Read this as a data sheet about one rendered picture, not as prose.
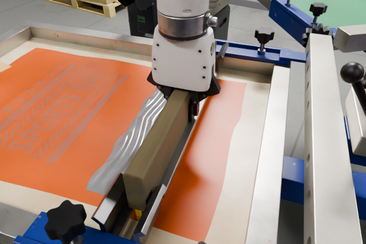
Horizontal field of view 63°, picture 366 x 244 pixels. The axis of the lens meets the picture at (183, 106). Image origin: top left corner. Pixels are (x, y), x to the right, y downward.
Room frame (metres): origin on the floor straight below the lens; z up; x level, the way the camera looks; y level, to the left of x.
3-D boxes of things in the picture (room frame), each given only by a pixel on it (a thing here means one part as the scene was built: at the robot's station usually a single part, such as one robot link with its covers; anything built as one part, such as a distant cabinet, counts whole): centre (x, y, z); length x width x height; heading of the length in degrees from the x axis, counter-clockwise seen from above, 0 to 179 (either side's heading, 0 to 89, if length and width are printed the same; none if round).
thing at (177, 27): (0.43, -0.01, 1.18); 0.09 x 0.07 x 0.03; 72
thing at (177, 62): (0.43, 0.00, 1.12); 0.10 x 0.08 x 0.11; 72
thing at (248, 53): (0.69, -0.12, 0.98); 0.30 x 0.05 x 0.07; 72
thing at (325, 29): (0.70, -0.34, 1.02); 0.07 x 0.06 x 0.07; 72
